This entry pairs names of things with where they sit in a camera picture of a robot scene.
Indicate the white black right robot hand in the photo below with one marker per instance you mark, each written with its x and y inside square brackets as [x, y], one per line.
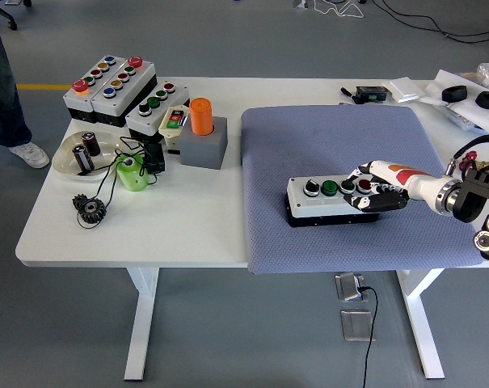
[414, 182]

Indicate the four-button control box with selector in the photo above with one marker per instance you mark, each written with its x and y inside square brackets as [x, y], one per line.
[163, 107]
[308, 207]

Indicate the five-button box with mushroom button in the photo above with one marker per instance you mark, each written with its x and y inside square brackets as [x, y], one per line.
[76, 101]
[123, 91]

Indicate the white flat panel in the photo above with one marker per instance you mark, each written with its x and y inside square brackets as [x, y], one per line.
[403, 89]

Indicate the white paper sheet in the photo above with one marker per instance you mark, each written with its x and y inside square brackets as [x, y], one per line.
[484, 117]

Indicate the black electronic module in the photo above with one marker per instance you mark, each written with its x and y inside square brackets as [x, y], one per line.
[371, 92]

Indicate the blue-grey textured mat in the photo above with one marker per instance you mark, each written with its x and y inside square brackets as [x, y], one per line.
[300, 141]

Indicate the open metal floor socket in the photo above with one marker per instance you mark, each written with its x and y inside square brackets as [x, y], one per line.
[347, 287]

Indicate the white table leg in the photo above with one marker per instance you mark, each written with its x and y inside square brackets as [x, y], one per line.
[141, 323]
[422, 323]

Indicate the closed metal floor plate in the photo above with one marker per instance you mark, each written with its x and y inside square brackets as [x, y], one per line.
[355, 325]

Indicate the grey block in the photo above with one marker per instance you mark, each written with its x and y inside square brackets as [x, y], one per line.
[201, 151]

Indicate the orange cylinder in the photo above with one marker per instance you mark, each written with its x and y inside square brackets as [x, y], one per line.
[201, 117]

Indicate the small black box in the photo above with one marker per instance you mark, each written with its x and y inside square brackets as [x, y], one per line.
[154, 157]

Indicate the green plastic spool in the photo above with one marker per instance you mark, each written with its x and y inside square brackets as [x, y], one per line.
[133, 178]

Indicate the large black gear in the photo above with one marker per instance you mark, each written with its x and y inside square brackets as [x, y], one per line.
[92, 211]

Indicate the brown capacitor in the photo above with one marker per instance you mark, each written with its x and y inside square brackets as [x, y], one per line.
[82, 158]
[91, 144]

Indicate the small black gear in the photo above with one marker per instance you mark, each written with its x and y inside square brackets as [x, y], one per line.
[78, 201]

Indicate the round silver dish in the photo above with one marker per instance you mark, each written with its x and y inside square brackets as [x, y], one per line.
[64, 159]

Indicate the person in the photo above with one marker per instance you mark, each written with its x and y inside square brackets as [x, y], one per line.
[5, 101]

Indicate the black chair base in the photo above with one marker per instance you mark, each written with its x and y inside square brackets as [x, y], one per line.
[3, 14]

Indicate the cream red-green switch unit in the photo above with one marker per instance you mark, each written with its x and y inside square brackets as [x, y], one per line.
[172, 121]

